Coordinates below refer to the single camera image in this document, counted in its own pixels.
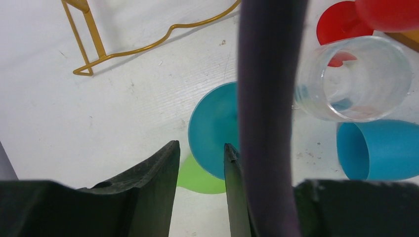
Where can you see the red plastic goblet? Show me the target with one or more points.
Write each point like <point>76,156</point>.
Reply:
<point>350,19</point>

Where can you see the gold hook rack wooden base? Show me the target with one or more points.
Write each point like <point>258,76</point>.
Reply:
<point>410,39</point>

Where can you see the blue plastic goblet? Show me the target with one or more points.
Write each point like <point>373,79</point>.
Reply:
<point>385,150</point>
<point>252,116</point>

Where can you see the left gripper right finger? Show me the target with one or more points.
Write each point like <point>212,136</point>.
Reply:
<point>332,208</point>

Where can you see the tall gold wire glass rack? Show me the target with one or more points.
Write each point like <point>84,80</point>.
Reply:
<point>110,29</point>

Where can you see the clear glass near red goblet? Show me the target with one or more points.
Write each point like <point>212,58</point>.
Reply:
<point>360,79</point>

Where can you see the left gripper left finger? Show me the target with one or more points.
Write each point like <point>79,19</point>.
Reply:
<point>135,203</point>

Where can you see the green plastic goblet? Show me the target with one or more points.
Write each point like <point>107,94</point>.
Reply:
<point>193,177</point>

